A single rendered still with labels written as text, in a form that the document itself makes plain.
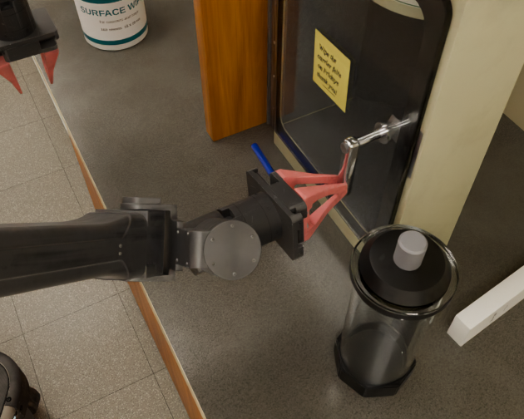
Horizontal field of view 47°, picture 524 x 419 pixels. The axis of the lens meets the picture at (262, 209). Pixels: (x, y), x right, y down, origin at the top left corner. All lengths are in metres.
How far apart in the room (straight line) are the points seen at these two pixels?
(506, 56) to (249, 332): 0.46
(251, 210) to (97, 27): 0.68
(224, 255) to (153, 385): 1.30
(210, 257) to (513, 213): 0.58
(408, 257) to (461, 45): 0.20
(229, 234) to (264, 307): 0.30
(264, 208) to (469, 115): 0.24
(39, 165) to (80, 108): 1.29
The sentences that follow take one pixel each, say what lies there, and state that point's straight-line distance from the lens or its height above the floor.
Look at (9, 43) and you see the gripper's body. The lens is 0.88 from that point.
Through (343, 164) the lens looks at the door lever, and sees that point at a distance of 0.69.
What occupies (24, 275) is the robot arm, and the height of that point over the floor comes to 1.33.
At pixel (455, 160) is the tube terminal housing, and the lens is 0.73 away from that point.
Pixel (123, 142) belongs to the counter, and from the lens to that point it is 1.06.
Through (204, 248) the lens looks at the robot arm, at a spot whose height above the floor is 1.22.
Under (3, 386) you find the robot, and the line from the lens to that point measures 1.67.
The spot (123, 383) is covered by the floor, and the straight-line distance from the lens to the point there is 1.85.
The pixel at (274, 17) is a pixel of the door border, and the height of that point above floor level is 1.20.
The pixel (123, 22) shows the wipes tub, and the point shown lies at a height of 1.00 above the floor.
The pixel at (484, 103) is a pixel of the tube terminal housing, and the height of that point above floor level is 1.25.
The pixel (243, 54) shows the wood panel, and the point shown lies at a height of 1.10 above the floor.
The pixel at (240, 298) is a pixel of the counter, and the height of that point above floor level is 0.94.
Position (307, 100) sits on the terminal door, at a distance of 0.83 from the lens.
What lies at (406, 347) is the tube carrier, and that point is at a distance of 0.68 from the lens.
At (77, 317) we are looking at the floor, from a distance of 1.98.
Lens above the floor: 1.67
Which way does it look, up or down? 52 degrees down
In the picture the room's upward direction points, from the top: straight up
